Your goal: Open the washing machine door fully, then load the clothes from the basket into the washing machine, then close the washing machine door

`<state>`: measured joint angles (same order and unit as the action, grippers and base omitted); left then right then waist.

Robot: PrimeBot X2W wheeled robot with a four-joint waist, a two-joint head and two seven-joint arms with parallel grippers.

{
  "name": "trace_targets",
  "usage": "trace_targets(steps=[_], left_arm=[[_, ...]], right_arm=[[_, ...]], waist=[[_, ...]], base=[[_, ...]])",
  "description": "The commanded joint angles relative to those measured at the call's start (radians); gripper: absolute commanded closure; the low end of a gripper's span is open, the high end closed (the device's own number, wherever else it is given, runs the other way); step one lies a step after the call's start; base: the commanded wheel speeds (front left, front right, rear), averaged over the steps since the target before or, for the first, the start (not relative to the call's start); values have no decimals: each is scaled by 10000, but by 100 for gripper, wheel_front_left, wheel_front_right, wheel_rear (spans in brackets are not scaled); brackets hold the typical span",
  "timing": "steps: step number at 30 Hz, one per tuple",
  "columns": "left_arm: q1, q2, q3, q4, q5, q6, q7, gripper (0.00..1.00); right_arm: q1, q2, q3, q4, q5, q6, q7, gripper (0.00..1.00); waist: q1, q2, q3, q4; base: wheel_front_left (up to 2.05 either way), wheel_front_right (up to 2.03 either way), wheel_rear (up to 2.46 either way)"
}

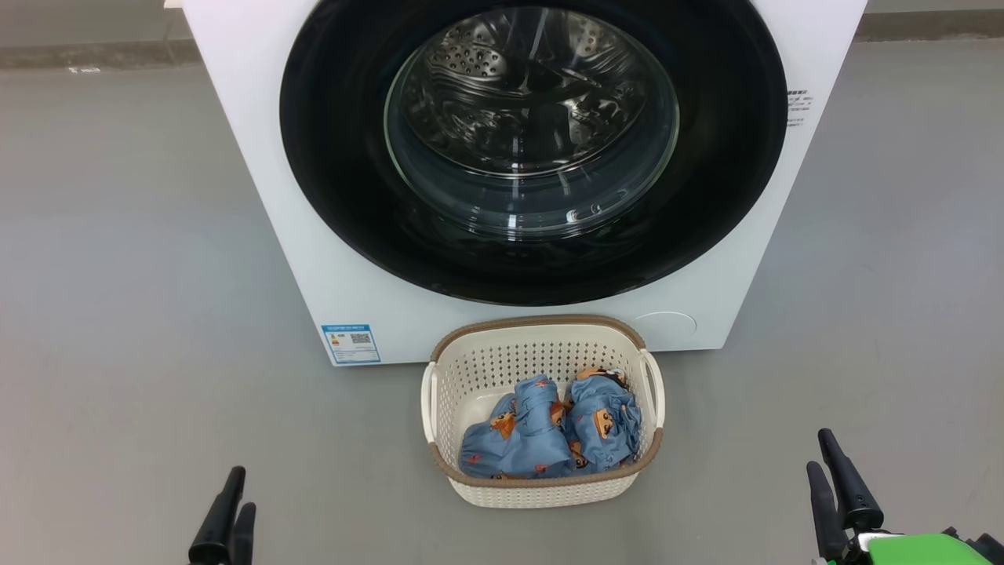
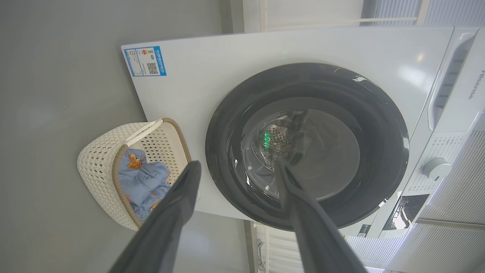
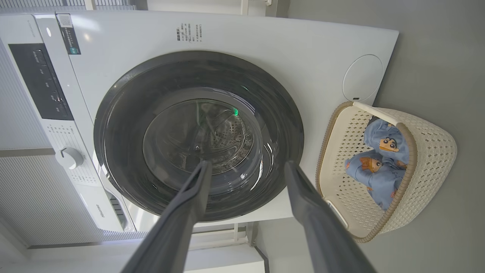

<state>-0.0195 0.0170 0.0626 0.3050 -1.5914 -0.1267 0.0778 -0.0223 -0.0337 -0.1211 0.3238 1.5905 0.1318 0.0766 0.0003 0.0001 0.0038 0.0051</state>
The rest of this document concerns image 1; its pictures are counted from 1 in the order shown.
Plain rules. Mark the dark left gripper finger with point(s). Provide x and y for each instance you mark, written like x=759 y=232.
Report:
x=245 y=541
x=216 y=534

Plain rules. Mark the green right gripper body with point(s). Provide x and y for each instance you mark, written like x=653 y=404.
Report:
x=918 y=551

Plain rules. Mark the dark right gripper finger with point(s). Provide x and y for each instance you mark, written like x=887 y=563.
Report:
x=851 y=494
x=825 y=518

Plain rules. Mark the white front-load washing machine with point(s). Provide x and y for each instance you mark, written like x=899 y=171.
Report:
x=259 y=157

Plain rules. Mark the blue energy label sticker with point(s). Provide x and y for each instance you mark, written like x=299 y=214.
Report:
x=351 y=344

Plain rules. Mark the round white filter cover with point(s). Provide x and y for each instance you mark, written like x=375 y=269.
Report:
x=665 y=331

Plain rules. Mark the cream perforated laundry basket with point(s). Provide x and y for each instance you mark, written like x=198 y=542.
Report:
x=541 y=490

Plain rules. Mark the printed text label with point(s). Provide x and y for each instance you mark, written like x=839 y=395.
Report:
x=798 y=108

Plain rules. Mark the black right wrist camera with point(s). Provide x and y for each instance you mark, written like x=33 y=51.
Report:
x=980 y=547

